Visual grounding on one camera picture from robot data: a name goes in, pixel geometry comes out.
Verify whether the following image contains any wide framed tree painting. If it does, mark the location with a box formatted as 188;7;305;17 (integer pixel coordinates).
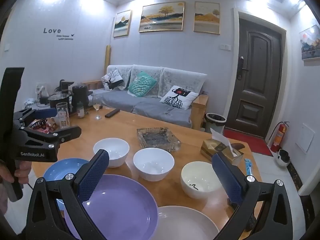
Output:
139;1;186;33

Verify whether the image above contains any glass ashtray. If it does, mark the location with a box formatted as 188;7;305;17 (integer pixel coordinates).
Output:
137;127;182;152

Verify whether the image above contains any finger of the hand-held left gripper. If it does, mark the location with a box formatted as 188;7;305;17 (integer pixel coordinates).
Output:
19;126;82;153
12;108;57;130

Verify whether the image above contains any printed drinking glass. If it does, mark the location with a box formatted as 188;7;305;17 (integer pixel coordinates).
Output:
56;102;71;130

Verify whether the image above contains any metal door handle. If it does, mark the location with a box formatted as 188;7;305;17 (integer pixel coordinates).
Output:
237;57;249;80

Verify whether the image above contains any red fire extinguisher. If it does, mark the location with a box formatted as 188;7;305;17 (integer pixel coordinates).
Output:
271;121;290;153

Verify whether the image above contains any red snack packet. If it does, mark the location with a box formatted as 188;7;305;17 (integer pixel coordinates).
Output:
27;119;60;132

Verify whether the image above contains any cream bowl with dark mark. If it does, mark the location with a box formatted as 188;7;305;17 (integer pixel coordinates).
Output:
181;161;223;200

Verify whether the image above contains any trash bin with black bag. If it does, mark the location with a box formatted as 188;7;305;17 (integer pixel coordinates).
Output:
205;113;227;133

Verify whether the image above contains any red doormat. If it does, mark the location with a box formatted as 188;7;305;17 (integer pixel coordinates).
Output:
222;127;273;157

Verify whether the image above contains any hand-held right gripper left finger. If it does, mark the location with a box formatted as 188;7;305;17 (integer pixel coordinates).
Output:
25;149;110;240

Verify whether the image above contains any blue toothbrush packet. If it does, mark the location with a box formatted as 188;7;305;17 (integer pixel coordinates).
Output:
244;158;253;176

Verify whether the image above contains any small framed landscape painting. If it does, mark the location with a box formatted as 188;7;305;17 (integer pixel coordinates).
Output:
113;10;132;38

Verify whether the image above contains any black cooking pot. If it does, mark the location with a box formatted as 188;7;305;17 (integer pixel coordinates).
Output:
48;94;72;109

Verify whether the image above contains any black coffee machine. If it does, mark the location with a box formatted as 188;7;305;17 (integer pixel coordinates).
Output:
59;79;75;95

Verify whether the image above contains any dark brown door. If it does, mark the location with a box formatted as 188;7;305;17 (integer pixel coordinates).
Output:
223;11;287;139

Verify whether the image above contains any teal leaf pillow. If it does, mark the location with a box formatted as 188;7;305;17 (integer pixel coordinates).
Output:
128;71;157;97

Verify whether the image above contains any blue plate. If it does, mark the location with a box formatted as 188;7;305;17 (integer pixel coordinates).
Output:
43;158;92;215

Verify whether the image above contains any purple plate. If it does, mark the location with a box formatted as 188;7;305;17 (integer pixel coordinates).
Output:
64;174;158;240

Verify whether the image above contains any small white and black appliance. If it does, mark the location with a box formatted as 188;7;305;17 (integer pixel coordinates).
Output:
273;149;291;167

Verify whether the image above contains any white plate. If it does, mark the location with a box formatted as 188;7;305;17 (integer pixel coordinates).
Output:
156;206;220;240

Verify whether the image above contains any white pillow with root print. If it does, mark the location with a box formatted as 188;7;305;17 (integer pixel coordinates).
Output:
159;85;199;110

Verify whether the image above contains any wooden board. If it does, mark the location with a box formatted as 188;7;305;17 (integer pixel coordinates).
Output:
104;45;112;74

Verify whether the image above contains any black and white tree pillow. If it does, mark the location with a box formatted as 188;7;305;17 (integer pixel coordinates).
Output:
101;70;125;91

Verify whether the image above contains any unframed mountain canvas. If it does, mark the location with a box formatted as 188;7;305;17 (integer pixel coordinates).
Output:
299;25;320;61

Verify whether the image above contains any person's left hand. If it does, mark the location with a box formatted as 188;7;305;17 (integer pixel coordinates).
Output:
0;159;32;215

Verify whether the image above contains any white lace sofa cover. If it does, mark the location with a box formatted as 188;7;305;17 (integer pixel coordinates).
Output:
106;64;208;98

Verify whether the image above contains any framed golden tree painting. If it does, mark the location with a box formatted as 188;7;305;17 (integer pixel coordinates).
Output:
193;1;221;35

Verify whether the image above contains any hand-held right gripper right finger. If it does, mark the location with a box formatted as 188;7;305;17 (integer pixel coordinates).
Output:
211;151;293;240

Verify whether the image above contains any black electric kettle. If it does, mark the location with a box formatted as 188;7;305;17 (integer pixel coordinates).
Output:
71;85;90;108

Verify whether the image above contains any wine glass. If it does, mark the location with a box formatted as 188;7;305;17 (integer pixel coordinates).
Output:
92;94;103;120

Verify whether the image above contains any black wall lettering decal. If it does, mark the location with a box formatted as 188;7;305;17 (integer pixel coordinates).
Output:
43;27;75;41

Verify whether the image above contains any wooden sofa with grey cushion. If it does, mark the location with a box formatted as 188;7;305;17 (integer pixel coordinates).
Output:
82;65;209;130

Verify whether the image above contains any white bowl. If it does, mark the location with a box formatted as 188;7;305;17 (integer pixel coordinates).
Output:
93;138;130;168
133;147;175;182

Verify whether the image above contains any gold tissue box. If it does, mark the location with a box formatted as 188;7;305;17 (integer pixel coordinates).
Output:
200;128;244;166

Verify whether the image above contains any white wall panel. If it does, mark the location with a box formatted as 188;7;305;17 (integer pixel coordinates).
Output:
295;123;315;153

